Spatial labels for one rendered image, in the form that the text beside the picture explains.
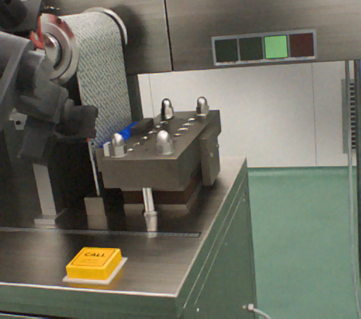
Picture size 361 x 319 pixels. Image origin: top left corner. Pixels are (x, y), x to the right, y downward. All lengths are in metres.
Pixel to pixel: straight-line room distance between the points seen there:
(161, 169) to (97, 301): 0.29
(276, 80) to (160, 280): 2.92
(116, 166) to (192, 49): 0.41
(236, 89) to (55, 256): 2.87
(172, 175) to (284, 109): 2.74
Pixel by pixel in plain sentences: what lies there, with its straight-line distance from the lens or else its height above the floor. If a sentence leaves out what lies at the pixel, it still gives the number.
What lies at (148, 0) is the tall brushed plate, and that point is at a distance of 1.33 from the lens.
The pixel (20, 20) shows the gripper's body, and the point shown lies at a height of 1.32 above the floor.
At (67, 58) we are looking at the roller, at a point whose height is 1.23.
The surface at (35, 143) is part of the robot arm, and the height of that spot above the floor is 1.11.
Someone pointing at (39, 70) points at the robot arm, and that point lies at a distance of 0.48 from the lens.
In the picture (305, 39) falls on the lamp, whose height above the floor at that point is 1.20.
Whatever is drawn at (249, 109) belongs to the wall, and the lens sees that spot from 3.72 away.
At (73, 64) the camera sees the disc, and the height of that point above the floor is 1.22.
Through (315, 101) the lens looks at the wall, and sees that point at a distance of 3.67.
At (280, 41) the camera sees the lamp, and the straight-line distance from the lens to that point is 1.25.
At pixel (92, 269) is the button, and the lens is 0.86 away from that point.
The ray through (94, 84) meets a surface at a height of 1.16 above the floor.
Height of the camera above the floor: 1.32
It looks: 15 degrees down
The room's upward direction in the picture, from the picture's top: 7 degrees counter-clockwise
